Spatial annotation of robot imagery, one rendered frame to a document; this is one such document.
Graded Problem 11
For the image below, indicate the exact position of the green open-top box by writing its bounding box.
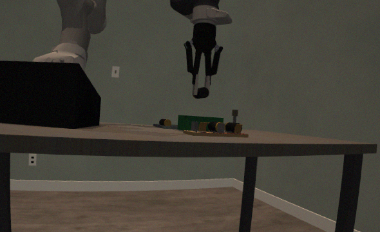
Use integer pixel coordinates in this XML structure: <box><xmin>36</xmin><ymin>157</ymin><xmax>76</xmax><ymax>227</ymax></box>
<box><xmin>177</xmin><ymin>115</ymin><xmax>223</xmax><ymax>131</ymax></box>

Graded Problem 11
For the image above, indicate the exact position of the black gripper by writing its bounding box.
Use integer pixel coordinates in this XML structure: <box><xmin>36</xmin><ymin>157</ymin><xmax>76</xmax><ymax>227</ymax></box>
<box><xmin>184</xmin><ymin>23</ymin><xmax>223</xmax><ymax>95</ymax></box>

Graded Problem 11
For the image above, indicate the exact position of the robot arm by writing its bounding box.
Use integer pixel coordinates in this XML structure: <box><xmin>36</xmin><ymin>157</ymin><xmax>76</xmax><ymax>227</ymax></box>
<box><xmin>33</xmin><ymin>0</ymin><xmax>233</xmax><ymax>70</ymax></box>

